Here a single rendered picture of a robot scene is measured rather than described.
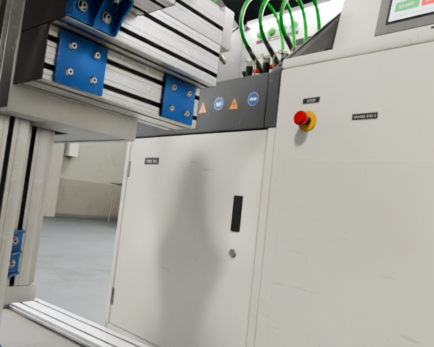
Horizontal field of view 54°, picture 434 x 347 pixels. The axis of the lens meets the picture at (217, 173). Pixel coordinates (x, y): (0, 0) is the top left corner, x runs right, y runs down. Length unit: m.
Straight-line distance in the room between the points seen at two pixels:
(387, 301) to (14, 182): 0.76
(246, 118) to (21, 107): 0.65
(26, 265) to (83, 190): 9.95
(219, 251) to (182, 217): 0.19
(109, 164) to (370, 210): 10.51
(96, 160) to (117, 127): 10.17
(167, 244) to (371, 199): 0.70
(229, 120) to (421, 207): 0.60
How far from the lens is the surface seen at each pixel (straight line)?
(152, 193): 1.49
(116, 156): 11.42
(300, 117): 1.06
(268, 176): 1.14
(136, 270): 1.54
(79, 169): 10.81
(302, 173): 1.08
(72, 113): 0.84
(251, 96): 1.23
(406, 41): 1.05
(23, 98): 0.80
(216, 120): 1.31
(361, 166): 1.00
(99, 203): 11.17
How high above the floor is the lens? 0.55
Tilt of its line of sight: 5 degrees up
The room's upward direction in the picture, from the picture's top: 6 degrees clockwise
